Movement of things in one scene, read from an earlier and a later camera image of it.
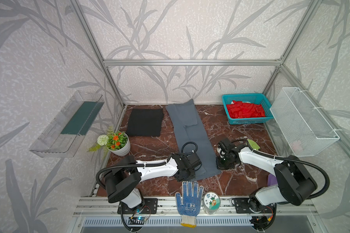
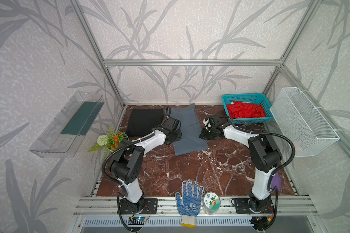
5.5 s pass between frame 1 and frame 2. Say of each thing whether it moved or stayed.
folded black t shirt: stayed
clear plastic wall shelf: stayed
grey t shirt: moved
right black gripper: moved
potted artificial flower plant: stayed
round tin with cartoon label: stayed
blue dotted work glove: stayed
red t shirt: stayed
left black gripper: moved
